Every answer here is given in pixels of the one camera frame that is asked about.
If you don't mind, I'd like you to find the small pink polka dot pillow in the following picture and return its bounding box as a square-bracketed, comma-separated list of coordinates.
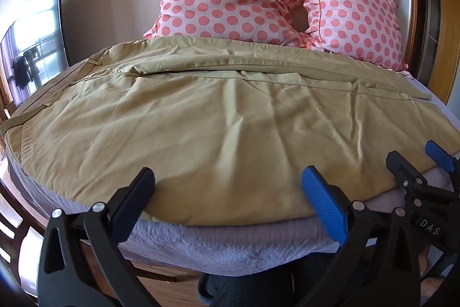
[301, 0, 410, 73]

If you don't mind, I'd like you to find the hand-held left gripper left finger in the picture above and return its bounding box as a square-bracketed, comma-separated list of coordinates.
[38, 167, 159, 307]

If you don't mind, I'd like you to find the bed with grey sheet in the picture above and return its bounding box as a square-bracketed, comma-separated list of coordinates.
[0, 70, 460, 277]

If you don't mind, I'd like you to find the person's right hand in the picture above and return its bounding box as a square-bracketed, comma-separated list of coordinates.
[420, 276, 460, 307]

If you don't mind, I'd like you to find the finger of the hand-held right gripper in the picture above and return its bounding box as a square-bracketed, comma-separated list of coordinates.
[425, 140, 460, 193]
[386, 152, 428, 200]

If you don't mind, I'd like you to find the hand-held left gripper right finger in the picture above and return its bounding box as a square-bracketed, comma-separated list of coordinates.
[301, 165, 423, 307]

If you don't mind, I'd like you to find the dark wooden bed frame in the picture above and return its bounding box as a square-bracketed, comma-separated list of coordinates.
[0, 159, 90, 279]

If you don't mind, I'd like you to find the wall mirror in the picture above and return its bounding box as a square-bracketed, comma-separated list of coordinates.
[0, 0, 70, 106]

